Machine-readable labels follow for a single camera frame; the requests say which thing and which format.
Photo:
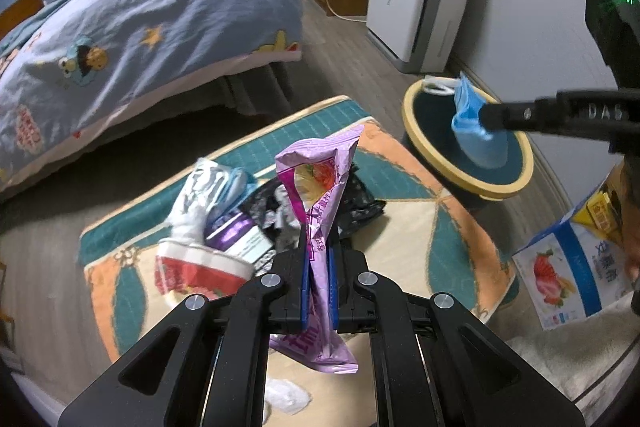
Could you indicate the black white printed wrapper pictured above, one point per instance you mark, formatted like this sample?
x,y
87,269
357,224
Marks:
x,y
271,209

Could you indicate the purple labelled package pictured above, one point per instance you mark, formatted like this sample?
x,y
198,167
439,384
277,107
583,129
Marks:
x,y
237,235

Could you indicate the purple snack wrapper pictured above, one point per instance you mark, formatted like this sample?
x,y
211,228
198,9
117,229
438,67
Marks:
x,y
314,173

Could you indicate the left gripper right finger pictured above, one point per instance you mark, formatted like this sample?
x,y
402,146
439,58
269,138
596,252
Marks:
x,y
434,363

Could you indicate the black plastic bag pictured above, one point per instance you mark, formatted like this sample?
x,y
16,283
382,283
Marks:
x,y
358,206

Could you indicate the blue cartoon print duvet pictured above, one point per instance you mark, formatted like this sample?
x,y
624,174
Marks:
x,y
80,67

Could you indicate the blue face mask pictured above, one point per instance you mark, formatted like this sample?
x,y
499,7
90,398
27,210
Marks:
x,y
487,149

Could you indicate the right hand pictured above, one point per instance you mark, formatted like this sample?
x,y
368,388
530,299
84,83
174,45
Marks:
x,y
629,202

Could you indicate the silver foil bag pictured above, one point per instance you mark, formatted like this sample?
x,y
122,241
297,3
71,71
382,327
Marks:
x,y
210,191

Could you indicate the crumpled white paper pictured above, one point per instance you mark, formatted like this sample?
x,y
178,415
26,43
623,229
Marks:
x,y
286,396

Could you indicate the red and white snack cup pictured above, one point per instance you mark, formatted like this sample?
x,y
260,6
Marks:
x,y
185,269

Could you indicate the yellow rimmed teal trash bin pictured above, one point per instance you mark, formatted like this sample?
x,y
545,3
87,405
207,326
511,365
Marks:
x,y
441,117

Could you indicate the wooden bed headboard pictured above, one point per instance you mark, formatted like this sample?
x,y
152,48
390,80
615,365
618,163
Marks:
x,y
17,13

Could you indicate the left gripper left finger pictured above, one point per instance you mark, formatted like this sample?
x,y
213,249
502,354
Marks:
x,y
205,363

